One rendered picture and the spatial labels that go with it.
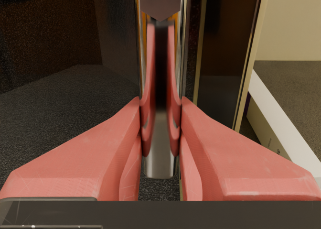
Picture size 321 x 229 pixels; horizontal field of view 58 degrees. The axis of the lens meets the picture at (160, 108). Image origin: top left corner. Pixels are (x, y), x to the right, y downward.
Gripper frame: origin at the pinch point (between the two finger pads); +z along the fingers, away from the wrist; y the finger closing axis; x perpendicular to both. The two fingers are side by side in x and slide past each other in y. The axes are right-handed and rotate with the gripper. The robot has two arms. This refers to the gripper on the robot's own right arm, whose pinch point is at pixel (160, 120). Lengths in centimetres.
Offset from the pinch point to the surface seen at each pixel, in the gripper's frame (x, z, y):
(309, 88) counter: 19.8, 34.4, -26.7
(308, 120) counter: 20.0, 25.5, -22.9
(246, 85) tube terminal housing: 1.3, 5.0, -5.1
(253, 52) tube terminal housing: -0.8, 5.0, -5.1
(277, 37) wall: 16, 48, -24
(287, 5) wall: 9, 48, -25
